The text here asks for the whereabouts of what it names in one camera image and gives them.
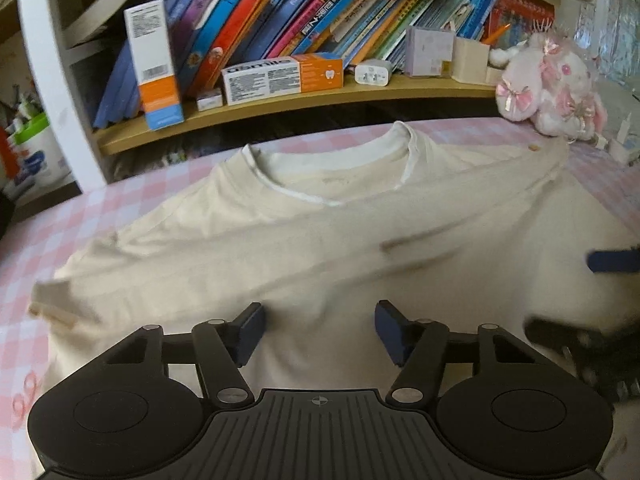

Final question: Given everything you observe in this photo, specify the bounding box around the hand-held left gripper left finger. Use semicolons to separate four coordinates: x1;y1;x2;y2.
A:
102;302;266;409

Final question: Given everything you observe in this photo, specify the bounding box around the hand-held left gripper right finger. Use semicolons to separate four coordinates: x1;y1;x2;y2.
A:
374;299;539;408

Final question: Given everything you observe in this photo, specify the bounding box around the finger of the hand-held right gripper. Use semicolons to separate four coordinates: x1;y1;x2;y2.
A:
523;316;609;356
587;245;640;275

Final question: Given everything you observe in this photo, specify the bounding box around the cream T-shirt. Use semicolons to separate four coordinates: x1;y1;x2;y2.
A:
30;121;640;463

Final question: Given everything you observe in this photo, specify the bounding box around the small white bottle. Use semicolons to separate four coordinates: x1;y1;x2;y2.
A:
607;114;640;167

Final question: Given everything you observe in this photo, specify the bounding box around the pink white plush toy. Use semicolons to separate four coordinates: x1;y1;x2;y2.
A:
495;30;609;139

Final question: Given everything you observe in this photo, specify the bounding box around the pink checkered bed sheet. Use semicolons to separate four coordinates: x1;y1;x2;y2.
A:
0;116;640;480

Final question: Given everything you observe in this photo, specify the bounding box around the small white box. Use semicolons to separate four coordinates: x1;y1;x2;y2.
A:
196;88;224;112

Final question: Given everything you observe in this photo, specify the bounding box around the cream pen holder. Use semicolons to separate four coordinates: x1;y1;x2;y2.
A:
452;38;491;85

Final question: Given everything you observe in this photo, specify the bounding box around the orange pencil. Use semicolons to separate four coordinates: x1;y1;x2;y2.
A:
481;22;514;46

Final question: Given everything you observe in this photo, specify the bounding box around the flat white orange box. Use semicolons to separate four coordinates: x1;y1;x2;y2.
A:
221;53;345;107

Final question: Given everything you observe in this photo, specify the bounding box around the white charger plug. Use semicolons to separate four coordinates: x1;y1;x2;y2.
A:
354;58;395;87

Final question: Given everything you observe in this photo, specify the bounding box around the pale lilac box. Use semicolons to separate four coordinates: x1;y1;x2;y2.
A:
404;26;457;79

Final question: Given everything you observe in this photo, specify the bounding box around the white blue packet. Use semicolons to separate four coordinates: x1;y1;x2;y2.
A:
0;112;72;202

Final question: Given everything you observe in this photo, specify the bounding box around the tall white orange box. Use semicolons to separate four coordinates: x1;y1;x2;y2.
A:
124;0;186;132

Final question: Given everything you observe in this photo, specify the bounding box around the row of leaning colourful books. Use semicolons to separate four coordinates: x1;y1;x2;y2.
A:
92;0;557;129

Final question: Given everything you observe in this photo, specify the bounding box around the wooden bookshelf white frame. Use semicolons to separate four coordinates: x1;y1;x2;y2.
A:
17;0;601;196

